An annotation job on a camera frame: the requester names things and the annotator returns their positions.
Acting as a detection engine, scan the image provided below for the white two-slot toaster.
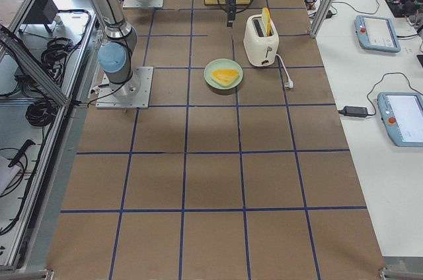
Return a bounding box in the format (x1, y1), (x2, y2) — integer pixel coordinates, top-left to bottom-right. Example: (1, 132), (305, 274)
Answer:
(243, 15), (279, 67)

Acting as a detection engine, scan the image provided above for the bread slice in toaster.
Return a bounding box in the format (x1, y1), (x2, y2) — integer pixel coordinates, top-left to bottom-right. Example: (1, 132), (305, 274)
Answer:
(261, 7), (272, 36)

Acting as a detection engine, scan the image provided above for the light green plate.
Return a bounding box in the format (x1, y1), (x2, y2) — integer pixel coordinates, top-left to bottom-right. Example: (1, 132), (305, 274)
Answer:
(204, 59), (243, 90)

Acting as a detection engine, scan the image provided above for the triangular orange bread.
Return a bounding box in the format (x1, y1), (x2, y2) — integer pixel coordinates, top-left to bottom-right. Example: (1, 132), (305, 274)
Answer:
(211, 69), (239, 87)

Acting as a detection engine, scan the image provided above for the far blue teach pendant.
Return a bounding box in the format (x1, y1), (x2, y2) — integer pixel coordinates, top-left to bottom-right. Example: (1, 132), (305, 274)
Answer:
(354, 15), (401, 53)

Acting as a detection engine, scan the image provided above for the blue teach pendant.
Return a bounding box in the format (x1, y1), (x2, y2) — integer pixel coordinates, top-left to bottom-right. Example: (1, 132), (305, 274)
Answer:
(354, 15), (401, 53)
(377, 92), (423, 147)

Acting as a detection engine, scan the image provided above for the black power adapter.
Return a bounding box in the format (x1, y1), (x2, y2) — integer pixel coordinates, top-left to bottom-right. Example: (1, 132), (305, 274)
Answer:
(338, 106), (369, 118)

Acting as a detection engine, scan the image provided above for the near blue teach pendant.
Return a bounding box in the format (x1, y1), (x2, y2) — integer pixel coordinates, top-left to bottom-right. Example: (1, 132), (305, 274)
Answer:
(377, 92), (423, 147)

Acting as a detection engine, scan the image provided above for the white toaster power cable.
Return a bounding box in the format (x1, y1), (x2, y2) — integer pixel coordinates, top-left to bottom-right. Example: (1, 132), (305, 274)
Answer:
(274, 53), (296, 90)

